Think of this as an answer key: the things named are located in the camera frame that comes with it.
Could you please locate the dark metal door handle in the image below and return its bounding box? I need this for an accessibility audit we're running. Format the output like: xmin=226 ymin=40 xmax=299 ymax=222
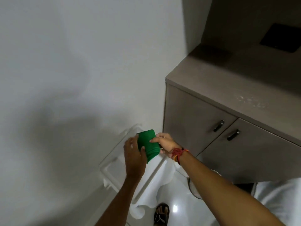
xmin=227 ymin=129 xmax=241 ymax=142
xmin=213 ymin=120 xmax=225 ymax=133

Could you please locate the person's right forearm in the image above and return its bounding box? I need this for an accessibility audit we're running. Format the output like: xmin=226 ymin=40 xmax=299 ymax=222
xmin=178 ymin=151 xmax=286 ymax=226

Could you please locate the clear round bowl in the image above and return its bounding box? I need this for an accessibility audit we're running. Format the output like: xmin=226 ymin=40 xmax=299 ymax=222
xmin=188 ymin=169 xmax=223 ymax=200

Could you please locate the black sandal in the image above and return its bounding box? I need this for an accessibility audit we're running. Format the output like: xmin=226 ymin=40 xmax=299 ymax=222
xmin=153 ymin=203 xmax=170 ymax=226

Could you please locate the person's left forearm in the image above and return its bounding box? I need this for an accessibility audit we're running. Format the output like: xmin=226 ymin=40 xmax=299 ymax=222
xmin=94 ymin=175 xmax=147 ymax=226

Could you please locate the person's left hand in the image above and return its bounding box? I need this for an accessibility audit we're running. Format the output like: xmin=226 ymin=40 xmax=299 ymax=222
xmin=124 ymin=134 xmax=148 ymax=180

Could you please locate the person's right hand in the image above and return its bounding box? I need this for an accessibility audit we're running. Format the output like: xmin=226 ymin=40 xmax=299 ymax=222
xmin=149 ymin=133 xmax=182 ymax=161

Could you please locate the person's white shirt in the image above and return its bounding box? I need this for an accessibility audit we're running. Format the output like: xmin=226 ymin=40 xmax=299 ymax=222
xmin=252 ymin=178 xmax=301 ymax=226

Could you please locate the grey-brown cabinet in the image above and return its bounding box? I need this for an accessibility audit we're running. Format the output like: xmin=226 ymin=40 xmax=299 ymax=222
xmin=162 ymin=43 xmax=301 ymax=184

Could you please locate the orange thread bracelet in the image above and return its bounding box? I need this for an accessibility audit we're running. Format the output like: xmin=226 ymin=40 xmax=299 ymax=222
xmin=173 ymin=149 xmax=190 ymax=165

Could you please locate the black square panel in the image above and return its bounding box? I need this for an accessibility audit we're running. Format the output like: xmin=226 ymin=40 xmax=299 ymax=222
xmin=260 ymin=23 xmax=301 ymax=53

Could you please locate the green cloth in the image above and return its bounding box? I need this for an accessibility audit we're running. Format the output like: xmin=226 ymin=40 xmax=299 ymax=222
xmin=137 ymin=129 xmax=162 ymax=164

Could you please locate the grey-brown cabinet door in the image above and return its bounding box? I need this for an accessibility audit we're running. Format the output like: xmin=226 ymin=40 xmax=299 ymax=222
xmin=163 ymin=84 xmax=238 ymax=156
xmin=197 ymin=118 xmax=301 ymax=184

